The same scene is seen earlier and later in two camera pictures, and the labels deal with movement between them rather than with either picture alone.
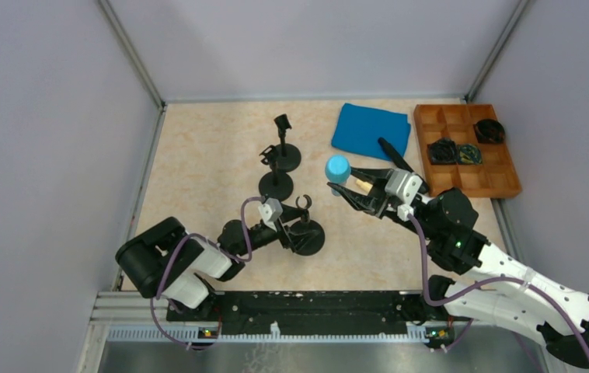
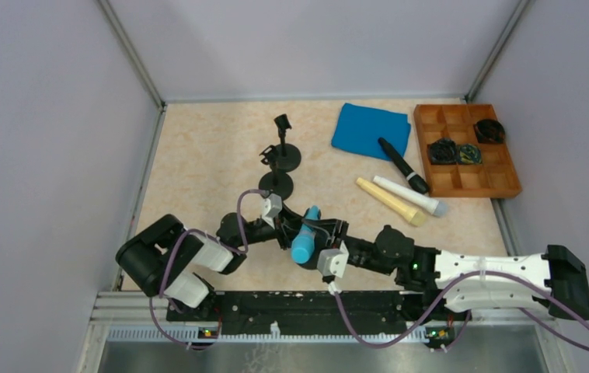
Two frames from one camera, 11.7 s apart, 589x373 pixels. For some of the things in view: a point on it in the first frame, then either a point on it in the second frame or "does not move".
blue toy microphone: [338, 168] to [303, 242]
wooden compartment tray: [464, 147] does not move
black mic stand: [274, 185] does not move
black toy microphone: [424, 185] does not move
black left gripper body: [283, 231] does not move
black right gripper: [384, 194] to [339, 242]
